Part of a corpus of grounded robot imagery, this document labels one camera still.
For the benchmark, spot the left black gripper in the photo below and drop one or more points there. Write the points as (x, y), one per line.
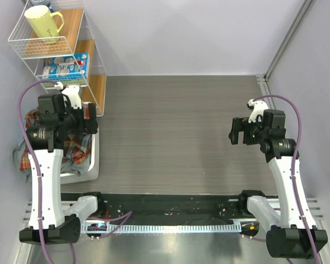
(87, 126)

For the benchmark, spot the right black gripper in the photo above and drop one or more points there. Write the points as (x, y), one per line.
(242, 124)

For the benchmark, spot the plaid flannel shirt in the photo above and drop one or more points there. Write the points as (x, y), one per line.
(32, 119)

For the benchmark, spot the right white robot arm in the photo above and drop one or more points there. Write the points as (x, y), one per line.
(291, 232)

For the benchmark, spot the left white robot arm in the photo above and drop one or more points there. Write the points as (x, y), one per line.
(49, 223)

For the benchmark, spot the grey shirt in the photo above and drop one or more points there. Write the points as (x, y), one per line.
(75, 159)

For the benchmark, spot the white laundry basket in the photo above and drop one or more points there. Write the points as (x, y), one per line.
(93, 170)

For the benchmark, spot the blue picture box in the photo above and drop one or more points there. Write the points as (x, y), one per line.
(68, 70)

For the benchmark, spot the yellow mug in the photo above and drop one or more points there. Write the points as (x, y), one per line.
(46, 25)

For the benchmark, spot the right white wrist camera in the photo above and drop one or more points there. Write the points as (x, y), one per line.
(257, 107)

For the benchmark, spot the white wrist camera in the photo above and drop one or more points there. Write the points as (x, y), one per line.
(257, 107)
(72, 92)

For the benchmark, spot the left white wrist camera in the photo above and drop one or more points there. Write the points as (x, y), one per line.
(72, 92)

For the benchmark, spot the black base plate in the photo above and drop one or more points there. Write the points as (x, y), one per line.
(174, 210)

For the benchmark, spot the aluminium frame rail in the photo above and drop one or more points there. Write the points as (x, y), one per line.
(312, 203)

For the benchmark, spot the white wire shelf rack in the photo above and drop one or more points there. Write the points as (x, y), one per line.
(76, 36)

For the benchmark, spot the white slotted cable duct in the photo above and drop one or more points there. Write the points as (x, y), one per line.
(160, 229)

